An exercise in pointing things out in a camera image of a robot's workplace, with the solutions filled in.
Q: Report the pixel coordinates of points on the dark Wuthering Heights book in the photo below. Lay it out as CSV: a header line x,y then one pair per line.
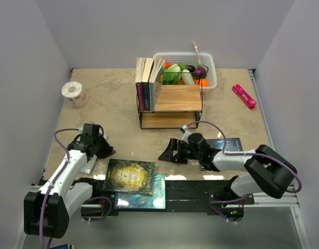
x,y
226,145

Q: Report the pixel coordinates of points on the toilet paper roll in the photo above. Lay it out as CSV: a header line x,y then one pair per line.
x,y
75,94

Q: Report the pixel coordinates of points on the pink rectangular box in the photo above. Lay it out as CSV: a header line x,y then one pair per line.
x,y
244,96

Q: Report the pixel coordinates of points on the purple paperback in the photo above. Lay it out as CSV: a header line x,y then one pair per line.
x,y
154,80

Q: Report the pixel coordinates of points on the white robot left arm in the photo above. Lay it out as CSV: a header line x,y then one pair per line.
x,y
47,211

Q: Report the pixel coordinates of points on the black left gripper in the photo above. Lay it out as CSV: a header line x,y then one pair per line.
x,y
108,150

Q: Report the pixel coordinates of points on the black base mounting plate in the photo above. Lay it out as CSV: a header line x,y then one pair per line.
x,y
168,196

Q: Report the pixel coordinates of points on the dark eggplant toy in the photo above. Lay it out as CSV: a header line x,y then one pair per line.
x,y
191,68

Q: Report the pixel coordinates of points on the purple Treehouse paperback book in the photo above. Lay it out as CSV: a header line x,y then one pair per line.
x,y
140,63

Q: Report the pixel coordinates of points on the green yellow fantasy book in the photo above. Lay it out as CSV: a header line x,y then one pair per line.
x,y
129,176

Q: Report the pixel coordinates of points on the green lettuce toy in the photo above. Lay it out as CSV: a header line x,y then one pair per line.
x,y
172,75

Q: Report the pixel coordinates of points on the blue book at bottom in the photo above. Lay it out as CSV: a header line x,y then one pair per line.
x,y
135,201

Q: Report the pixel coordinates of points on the yellow pepper toy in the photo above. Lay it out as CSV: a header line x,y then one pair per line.
x,y
180,82

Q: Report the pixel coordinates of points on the white radish toy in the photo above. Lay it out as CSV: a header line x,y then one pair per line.
x,y
187,77

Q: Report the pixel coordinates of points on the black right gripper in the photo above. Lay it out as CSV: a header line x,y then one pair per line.
x,y
174,144

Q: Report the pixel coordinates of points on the Little Women book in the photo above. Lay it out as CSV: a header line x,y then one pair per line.
x,y
147,68

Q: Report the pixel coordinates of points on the purple onion toy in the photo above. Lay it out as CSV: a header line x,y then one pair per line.
x,y
201,71

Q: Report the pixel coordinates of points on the large orange fruit toy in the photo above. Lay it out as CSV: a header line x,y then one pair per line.
x,y
201,82

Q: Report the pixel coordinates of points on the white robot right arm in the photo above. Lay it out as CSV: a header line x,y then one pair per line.
x,y
267,171

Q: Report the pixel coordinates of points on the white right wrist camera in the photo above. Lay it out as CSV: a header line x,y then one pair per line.
x,y
185,133

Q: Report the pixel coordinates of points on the white plastic basket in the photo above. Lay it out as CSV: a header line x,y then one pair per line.
x,y
188,59

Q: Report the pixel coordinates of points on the wooden shelf with wire frame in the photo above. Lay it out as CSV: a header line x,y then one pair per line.
x,y
176,106

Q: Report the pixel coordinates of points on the pale Gatsby book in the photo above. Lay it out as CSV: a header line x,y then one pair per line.
x,y
88,168

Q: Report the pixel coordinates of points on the small orange pumpkin toy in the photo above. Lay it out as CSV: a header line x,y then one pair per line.
x,y
167,65

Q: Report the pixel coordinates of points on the aluminium frame rail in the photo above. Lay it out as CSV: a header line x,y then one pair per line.
x,y
134,186

